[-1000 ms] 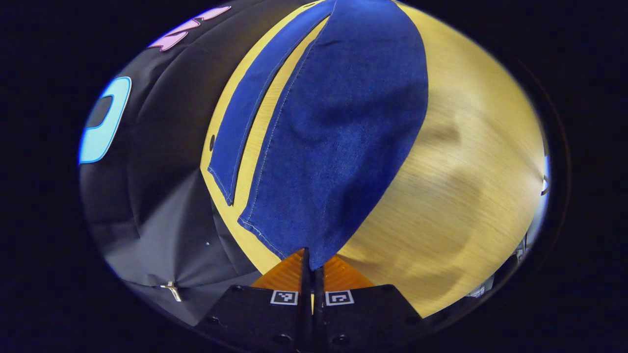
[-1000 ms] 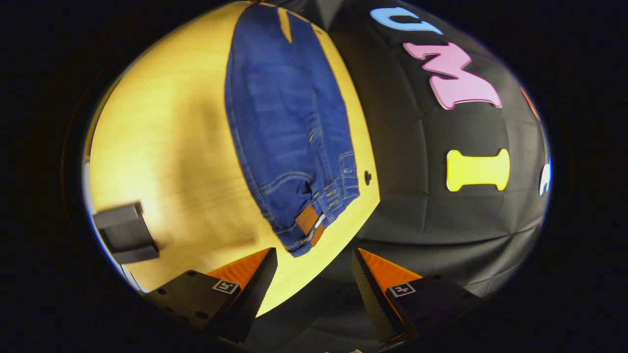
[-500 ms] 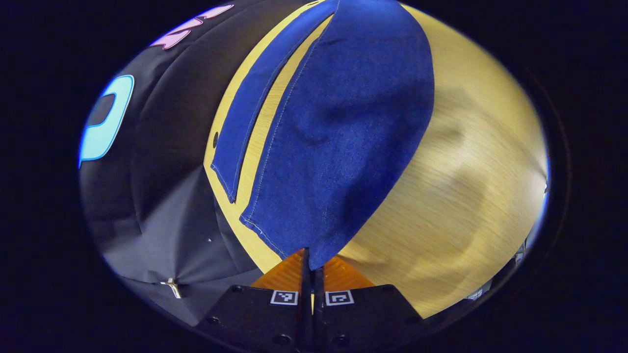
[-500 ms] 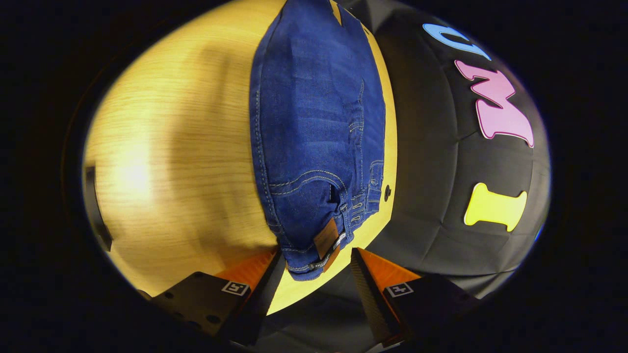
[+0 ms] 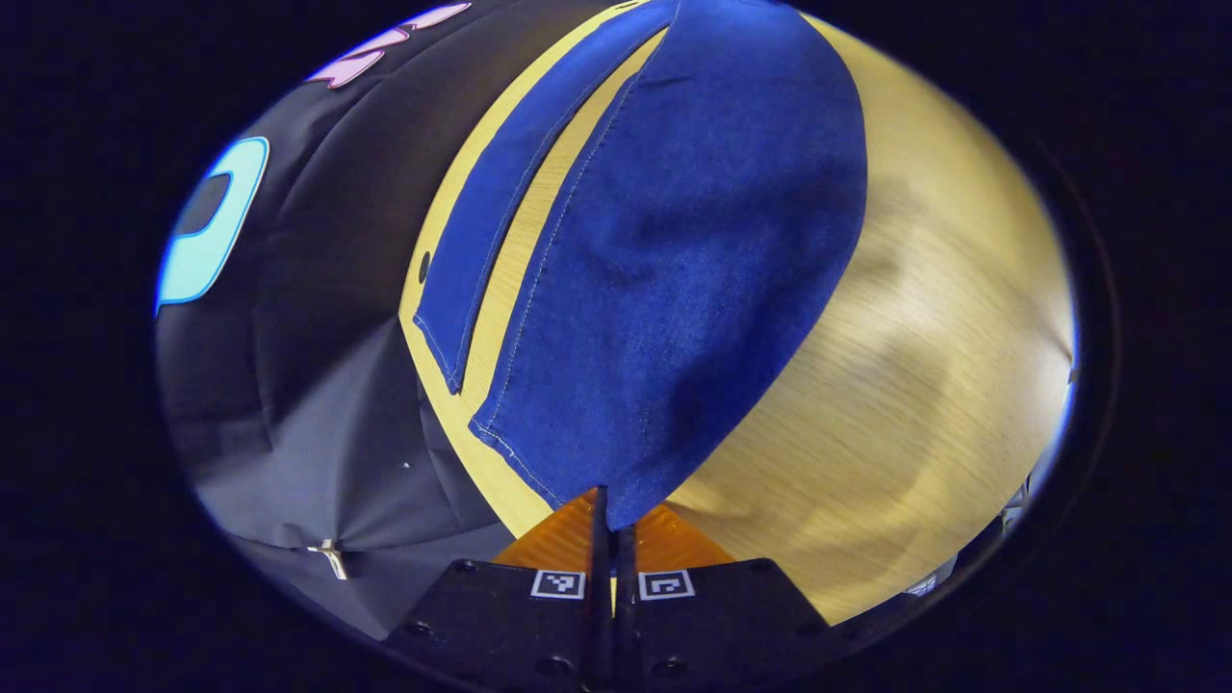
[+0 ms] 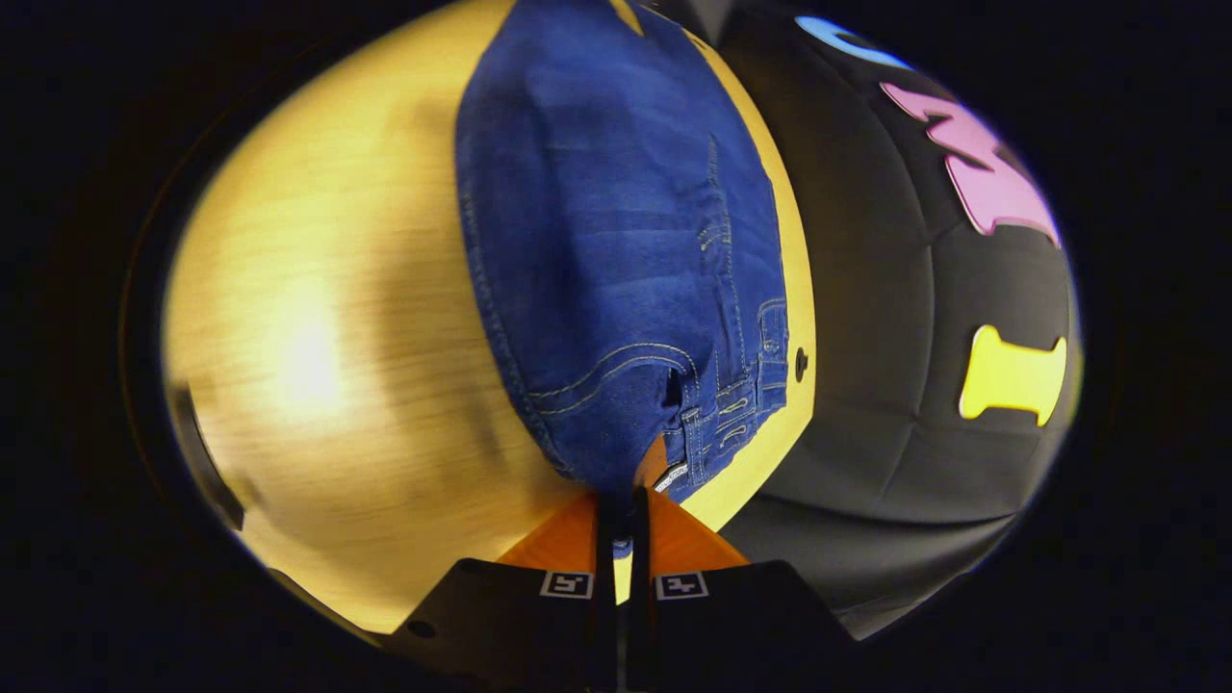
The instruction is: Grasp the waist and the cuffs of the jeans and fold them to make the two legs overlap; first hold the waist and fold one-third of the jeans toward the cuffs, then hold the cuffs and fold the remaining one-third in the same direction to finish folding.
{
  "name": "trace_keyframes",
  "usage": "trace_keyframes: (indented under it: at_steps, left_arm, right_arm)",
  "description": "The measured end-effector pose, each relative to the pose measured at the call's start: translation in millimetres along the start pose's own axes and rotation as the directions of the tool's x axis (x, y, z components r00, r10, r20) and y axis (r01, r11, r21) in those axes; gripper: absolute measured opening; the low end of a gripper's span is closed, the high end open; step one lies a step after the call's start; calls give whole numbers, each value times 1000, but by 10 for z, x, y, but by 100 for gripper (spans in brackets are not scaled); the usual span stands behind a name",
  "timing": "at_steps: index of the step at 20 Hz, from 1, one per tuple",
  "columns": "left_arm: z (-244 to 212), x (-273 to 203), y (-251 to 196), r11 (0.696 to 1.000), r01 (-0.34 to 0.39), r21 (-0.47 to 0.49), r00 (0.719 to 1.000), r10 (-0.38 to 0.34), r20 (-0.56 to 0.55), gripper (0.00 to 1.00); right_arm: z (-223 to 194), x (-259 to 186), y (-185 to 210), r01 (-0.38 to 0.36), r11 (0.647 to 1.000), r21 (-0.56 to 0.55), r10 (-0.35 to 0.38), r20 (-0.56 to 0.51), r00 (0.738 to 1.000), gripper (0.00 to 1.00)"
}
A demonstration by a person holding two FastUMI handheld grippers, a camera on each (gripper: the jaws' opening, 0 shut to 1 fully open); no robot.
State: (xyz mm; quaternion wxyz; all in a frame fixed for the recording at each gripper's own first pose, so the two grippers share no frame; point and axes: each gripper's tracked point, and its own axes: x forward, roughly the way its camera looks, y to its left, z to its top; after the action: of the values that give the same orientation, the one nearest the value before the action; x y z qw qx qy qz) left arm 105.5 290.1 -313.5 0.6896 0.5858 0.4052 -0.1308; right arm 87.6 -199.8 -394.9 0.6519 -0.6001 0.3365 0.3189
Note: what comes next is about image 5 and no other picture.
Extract blue jeans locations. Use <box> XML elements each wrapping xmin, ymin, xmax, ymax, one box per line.
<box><xmin>412</xmin><ymin>0</ymin><xmax>869</xmax><ymax>532</ymax></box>

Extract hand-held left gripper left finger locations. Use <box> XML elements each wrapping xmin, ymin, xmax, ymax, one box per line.
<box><xmin>383</xmin><ymin>484</ymin><xmax>613</xmax><ymax>693</ymax></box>

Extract black backdrop cloth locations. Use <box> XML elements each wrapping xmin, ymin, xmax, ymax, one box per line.
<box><xmin>154</xmin><ymin>0</ymin><xmax>622</xmax><ymax>641</ymax></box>

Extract silver clip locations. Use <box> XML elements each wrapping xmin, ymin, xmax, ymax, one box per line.
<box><xmin>308</xmin><ymin>539</ymin><xmax>349</xmax><ymax>581</ymax></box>

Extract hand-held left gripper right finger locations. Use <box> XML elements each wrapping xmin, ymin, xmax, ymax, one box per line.
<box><xmin>614</xmin><ymin>500</ymin><xmax>834</xmax><ymax>693</ymax></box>

